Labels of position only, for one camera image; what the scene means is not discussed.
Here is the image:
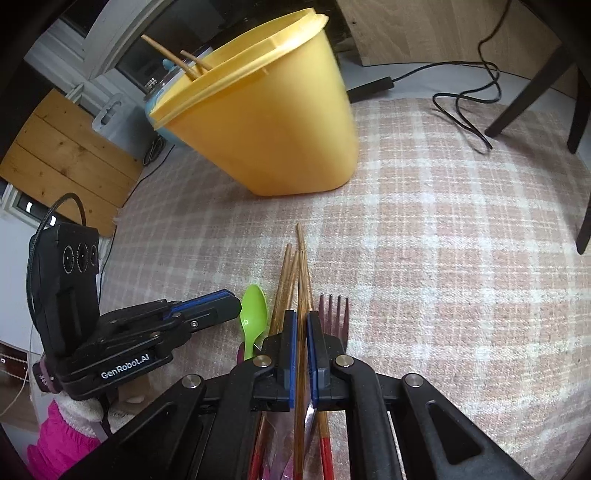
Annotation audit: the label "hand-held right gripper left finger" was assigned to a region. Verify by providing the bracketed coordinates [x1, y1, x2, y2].
[60, 310, 297, 480]

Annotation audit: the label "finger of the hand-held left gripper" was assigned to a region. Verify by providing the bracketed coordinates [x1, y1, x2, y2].
[98, 290, 230, 336]
[87, 295, 243, 358]

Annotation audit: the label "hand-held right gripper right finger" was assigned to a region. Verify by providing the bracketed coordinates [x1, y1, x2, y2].
[307, 310, 532, 480]

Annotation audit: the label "green plastic spoon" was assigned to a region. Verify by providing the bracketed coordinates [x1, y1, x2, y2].
[238, 285, 269, 361]

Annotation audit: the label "maroon plastic fork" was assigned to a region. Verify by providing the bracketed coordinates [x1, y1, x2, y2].
[318, 293, 351, 352]

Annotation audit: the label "wooden chopstick red end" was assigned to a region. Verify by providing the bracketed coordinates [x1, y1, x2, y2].
[295, 223, 335, 480]

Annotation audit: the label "yellow plastic container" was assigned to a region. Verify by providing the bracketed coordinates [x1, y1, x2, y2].
[148, 8, 360, 198]

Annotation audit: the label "person's left forearm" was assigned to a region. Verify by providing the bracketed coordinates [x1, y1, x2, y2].
[25, 394, 116, 480]

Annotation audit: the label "pine wood panel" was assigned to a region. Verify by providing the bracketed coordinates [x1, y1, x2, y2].
[0, 89, 144, 237]

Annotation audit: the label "plaid blanket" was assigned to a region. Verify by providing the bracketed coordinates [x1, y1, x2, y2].
[99, 97, 591, 480]

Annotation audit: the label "light blue appliance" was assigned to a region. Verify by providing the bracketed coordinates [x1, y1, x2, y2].
[145, 60, 188, 149]

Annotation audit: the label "white appliance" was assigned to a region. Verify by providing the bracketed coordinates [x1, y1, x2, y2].
[91, 93, 126, 140]

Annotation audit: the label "black power adapter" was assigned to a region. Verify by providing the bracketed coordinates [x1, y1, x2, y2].
[346, 76, 394, 103]

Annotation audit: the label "black chair legs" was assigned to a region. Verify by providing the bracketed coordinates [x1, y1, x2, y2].
[485, 0, 591, 256]

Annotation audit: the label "plywood board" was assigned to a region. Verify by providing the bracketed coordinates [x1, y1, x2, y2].
[335, 0, 565, 68]

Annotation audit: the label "thin black cable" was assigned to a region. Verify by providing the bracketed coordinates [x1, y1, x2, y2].
[98, 233, 117, 301]

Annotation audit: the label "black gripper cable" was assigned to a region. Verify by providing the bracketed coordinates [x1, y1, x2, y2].
[27, 194, 88, 324]

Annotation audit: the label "black cable bundle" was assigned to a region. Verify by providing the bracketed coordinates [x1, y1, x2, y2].
[142, 135, 163, 166]

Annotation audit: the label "white window frame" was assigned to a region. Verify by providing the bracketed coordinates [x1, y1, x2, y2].
[25, 0, 222, 95]

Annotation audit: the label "black power cable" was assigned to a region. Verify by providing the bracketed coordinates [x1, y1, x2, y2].
[390, 0, 512, 151]

